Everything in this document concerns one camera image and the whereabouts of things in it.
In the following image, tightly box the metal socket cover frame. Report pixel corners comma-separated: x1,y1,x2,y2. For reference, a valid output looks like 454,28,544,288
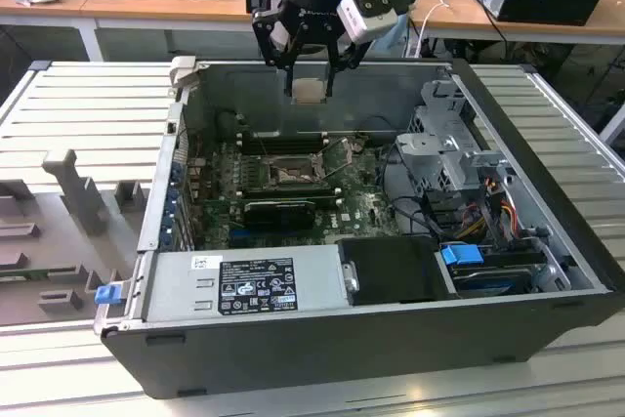
316,136,361,183

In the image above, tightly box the grey brown parts rack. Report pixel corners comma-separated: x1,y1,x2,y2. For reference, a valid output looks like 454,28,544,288
0,147,153,328

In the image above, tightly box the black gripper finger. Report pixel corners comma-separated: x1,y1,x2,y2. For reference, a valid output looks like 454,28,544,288
252,6,307,96
325,35,365,98

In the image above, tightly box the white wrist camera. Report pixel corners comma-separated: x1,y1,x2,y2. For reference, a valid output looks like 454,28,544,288
336,0,399,45

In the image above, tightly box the wooden desk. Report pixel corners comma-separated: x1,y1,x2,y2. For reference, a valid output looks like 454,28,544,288
0,0,625,64

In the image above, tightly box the silver square CPU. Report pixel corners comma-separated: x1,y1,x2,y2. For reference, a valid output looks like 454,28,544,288
290,77,327,105

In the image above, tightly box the white cable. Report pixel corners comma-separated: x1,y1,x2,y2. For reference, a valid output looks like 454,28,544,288
403,0,451,60

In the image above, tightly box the yellow red wire bundle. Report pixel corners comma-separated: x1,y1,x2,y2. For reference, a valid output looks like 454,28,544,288
458,199,520,242

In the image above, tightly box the black graphics card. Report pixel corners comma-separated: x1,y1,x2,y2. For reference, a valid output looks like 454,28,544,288
242,199,316,231

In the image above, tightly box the grey power supply unit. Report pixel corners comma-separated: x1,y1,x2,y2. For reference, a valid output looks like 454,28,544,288
144,243,361,324

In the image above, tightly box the grey metal drive cage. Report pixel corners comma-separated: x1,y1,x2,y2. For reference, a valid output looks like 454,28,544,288
393,77,515,199

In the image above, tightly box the CPU socket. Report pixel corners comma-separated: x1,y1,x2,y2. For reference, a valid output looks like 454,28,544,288
263,155,324,188

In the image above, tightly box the blue plastic case latch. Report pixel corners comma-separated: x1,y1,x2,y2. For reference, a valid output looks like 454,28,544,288
96,284,121,307

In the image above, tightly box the black RAM slot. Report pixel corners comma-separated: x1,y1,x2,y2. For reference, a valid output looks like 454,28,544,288
240,183,334,194
240,142,327,155
237,190,342,204
242,132,327,145

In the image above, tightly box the black open PC case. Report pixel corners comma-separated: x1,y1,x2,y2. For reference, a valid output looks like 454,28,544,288
92,56,625,401

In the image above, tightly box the green motherboard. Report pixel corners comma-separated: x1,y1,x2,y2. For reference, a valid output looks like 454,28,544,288
187,136,406,250

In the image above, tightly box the hard disk in blue carrier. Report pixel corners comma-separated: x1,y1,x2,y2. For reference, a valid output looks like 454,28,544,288
438,240,538,300

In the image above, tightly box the black cable inside case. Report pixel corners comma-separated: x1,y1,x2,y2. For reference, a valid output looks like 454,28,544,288
383,143,440,238

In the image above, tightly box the green RAM stick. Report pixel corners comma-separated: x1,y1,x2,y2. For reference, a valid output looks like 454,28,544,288
0,268,79,284

